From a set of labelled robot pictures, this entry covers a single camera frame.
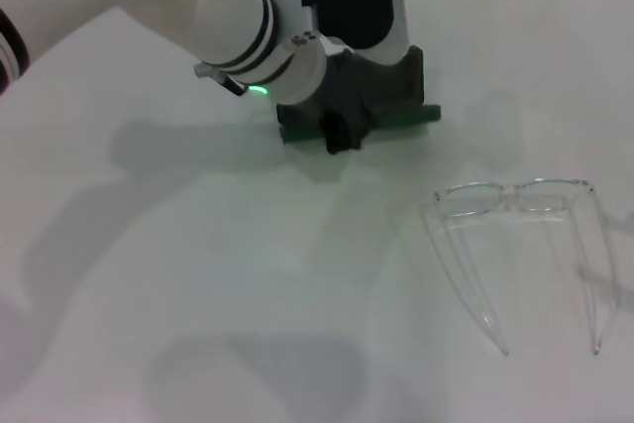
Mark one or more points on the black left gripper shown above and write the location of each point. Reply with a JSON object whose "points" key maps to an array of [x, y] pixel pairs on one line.
{"points": [[317, 113]]}

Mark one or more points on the green glasses case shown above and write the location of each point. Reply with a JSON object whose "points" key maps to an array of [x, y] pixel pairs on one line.
{"points": [[401, 120]]}

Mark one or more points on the clear plastic glasses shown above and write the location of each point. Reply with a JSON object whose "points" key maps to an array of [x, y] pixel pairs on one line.
{"points": [[470, 200]]}

